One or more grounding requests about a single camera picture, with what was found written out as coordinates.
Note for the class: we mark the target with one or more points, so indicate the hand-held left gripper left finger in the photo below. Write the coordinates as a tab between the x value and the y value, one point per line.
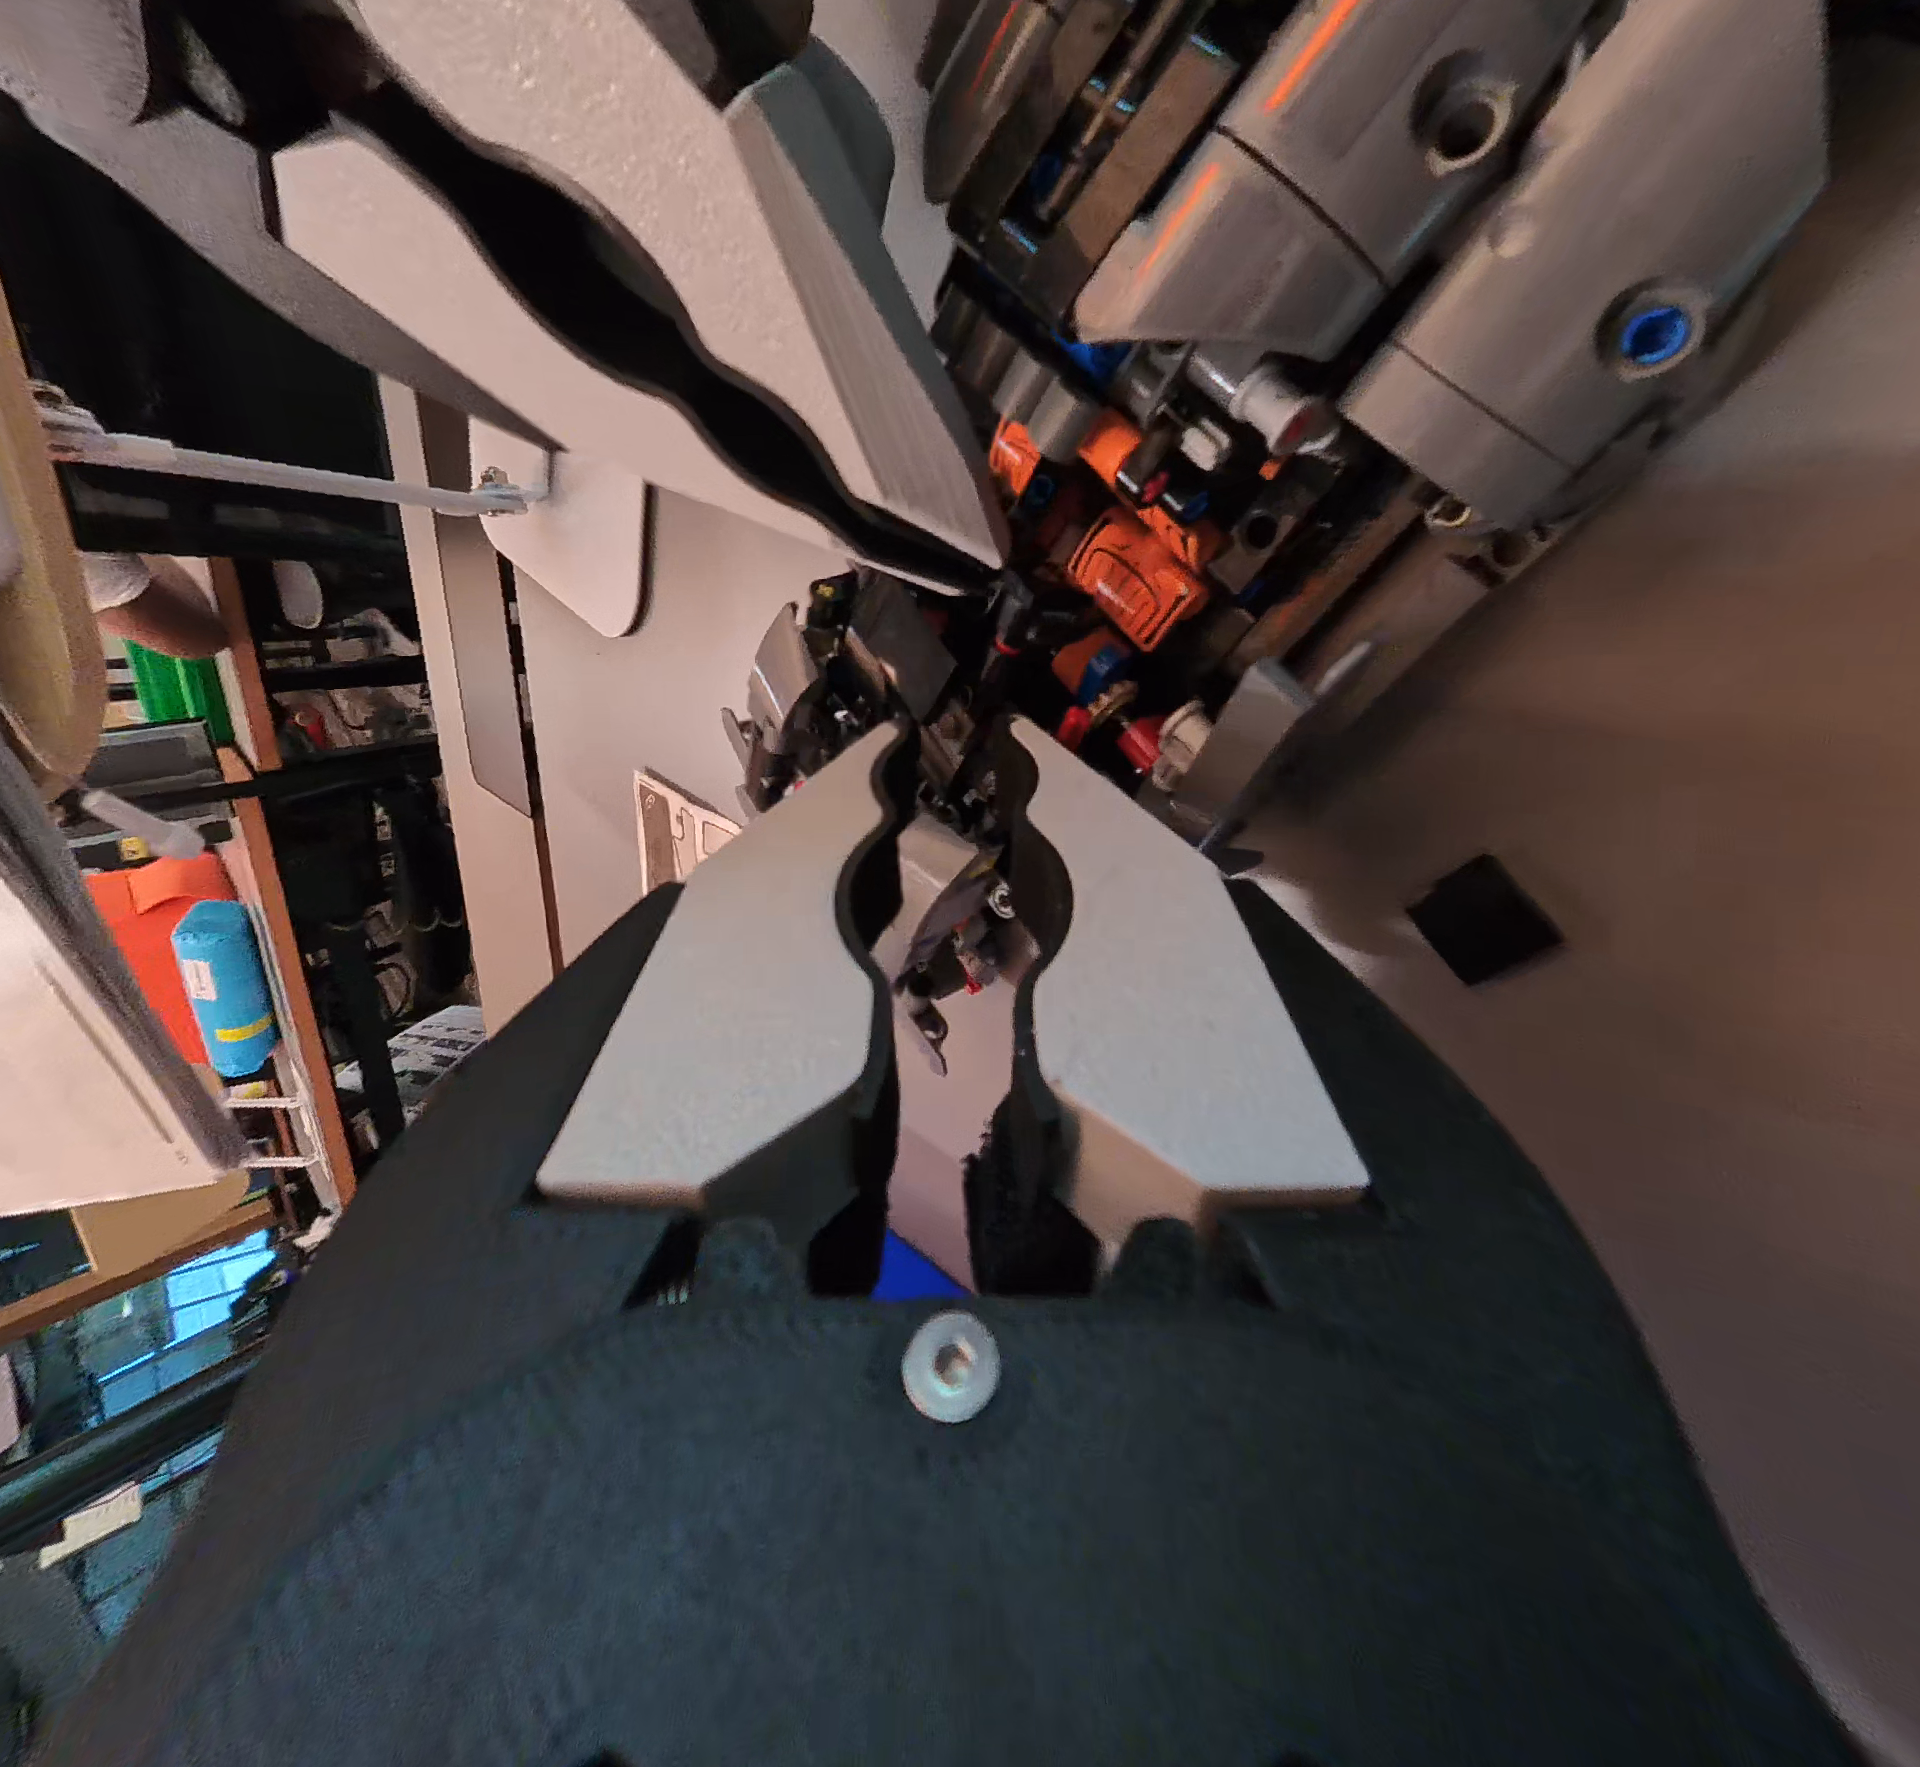
720	1047

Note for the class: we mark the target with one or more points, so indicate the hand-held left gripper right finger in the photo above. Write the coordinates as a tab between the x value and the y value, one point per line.
1186	1047

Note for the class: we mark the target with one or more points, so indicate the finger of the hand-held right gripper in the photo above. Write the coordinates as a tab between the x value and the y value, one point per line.
527	40
450	297

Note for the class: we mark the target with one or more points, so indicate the grey black lego car model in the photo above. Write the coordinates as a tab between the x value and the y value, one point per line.
1350	222

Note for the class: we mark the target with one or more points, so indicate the lego sticker sheet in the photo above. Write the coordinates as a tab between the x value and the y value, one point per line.
668	837

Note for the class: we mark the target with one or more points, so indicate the white stand with metal arms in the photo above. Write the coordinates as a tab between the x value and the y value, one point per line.
585	552

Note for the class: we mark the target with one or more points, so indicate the black square pad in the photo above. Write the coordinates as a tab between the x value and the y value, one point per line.
1485	921

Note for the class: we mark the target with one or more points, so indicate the green plastic box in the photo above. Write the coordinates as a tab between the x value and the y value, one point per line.
173	694

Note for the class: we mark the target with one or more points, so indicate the blue roll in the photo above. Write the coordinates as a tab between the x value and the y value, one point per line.
225	988

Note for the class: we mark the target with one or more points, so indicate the beige curved board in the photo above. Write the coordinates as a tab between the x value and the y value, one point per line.
46	627

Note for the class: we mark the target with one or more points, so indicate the orange plastic object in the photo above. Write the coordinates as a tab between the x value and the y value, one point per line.
135	927

